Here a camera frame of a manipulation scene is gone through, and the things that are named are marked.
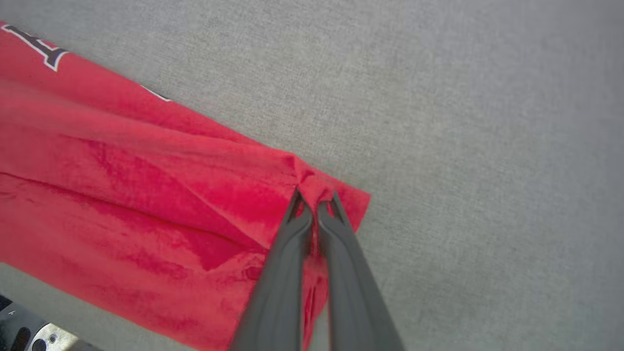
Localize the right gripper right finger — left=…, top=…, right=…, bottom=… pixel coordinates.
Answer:
left=316, top=190, right=406, bottom=351

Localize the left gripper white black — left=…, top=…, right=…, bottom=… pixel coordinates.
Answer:
left=0, top=292, right=101, bottom=351

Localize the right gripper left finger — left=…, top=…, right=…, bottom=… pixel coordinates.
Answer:
left=229, top=188, right=314, bottom=351

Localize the red shirt with white stripes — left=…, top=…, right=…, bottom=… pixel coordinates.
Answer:
left=0, top=21, right=371, bottom=351

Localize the grey fabric sofa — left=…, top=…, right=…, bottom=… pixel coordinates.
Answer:
left=0, top=0, right=624, bottom=351

